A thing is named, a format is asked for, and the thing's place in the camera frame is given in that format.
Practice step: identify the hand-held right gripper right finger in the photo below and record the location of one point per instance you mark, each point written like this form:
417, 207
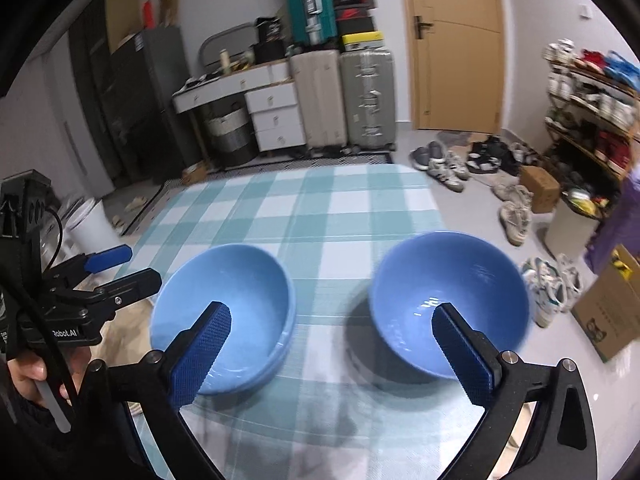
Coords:
462, 360

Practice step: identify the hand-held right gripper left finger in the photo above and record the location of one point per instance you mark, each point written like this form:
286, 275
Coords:
200, 355

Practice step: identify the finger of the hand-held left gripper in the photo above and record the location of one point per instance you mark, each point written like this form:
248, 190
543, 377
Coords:
107, 258
130, 286

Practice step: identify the light blue bowl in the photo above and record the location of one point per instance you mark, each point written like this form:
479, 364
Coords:
450, 285
240, 290

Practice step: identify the person's left forearm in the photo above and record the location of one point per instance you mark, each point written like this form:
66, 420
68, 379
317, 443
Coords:
20, 440

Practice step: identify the person's left hand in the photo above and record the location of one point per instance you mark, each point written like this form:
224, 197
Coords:
27, 367

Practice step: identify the beige slipper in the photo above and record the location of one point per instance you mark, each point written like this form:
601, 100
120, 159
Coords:
135, 203
118, 221

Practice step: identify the grey floor mat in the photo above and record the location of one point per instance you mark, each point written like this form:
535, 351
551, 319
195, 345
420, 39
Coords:
145, 192

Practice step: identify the small cardboard box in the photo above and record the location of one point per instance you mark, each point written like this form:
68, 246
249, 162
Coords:
194, 173

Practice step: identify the printed cardboard box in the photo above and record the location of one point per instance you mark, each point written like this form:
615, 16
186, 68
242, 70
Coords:
605, 310

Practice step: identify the pile of shoes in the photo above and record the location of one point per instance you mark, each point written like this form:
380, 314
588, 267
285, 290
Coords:
515, 215

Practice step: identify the black wardrobe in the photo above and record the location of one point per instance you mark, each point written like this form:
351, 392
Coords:
95, 100

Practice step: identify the black refrigerator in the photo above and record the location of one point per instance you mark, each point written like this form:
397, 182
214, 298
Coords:
155, 100

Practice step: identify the woven laundry basket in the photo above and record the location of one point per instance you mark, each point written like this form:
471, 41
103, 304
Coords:
230, 137

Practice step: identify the brown cardboard box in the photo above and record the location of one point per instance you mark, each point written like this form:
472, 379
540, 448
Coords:
540, 190

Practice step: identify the teal checked tablecloth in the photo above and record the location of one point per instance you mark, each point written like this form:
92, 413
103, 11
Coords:
320, 210

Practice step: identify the purple cloth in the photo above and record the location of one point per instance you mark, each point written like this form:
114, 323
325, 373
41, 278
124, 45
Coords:
617, 220

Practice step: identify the grey door mat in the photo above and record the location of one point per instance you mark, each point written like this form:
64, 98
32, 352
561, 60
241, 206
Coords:
457, 137

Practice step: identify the white dressing table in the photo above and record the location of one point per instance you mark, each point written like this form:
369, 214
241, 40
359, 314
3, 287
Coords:
275, 110

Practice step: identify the cream bottle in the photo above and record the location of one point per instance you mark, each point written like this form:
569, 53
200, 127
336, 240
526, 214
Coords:
225, 60

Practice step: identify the large flat cardboard box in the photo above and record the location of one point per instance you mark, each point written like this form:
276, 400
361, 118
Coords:
122, 15

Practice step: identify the red packet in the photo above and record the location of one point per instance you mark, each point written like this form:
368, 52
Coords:
148, 16

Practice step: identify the grey framed mirror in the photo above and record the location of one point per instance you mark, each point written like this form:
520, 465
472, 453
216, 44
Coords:
230, 37

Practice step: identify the narrow cardboard box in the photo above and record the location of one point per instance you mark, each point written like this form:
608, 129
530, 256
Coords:
169, 9

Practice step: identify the beige suitcase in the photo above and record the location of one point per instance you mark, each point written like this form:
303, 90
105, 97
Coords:
317, 100

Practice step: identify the silver suitcase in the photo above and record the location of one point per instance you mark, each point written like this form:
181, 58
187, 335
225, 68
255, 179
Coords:
367, 100

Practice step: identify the wooden shoe rack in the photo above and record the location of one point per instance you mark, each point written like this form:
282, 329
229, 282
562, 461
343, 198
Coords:
590, 110

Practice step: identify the wooden door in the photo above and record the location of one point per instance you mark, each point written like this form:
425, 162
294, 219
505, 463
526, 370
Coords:
460, 60

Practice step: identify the teal suitcase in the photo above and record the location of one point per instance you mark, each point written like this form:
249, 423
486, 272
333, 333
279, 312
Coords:
307, 7

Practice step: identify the yellow and black shoe box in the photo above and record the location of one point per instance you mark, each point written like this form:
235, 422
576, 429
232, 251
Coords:
362, 41

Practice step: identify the red and black shoe box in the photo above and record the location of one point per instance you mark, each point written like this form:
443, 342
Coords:
352, 5

